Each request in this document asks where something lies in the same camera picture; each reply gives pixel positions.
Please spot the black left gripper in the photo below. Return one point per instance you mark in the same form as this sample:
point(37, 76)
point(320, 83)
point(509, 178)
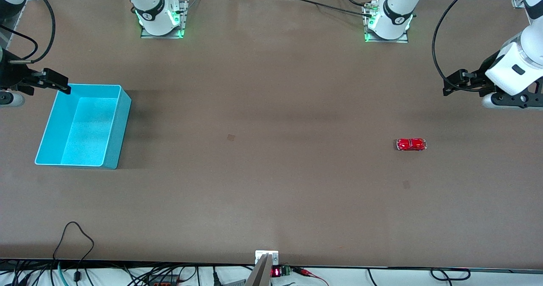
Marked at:
point(485, 71)

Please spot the orange power strip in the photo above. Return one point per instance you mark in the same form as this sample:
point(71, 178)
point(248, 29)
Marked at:
point(163, 280)

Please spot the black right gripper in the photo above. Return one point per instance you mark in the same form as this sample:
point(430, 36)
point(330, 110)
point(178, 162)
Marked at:
point(9, 74)

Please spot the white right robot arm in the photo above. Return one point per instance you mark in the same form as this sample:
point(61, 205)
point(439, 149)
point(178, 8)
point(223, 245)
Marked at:
point(157, 10)

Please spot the black camera bracket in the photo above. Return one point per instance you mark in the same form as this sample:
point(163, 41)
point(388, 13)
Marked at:
point(519, 100)

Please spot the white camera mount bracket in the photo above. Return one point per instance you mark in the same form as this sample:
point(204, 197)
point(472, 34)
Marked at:
point(259, 256)

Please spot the blue plastic box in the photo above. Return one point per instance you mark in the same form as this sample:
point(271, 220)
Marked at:
point(89, 129)

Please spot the grey camera mount pole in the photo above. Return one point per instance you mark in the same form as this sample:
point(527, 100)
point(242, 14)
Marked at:
point(259, 276)

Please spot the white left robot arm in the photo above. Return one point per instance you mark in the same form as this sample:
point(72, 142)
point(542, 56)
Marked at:
point(394, 14)

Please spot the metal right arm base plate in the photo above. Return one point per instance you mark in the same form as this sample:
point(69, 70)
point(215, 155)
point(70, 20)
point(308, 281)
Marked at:
point(161, 36)

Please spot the red beetle toy car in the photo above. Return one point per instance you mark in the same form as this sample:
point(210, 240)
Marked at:
point(411, 144)

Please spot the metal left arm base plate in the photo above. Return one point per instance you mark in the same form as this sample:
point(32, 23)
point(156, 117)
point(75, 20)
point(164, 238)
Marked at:
point(386, 40)

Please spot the red LED display board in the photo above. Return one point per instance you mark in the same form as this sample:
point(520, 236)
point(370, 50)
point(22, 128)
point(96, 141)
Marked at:
point(275, 272)

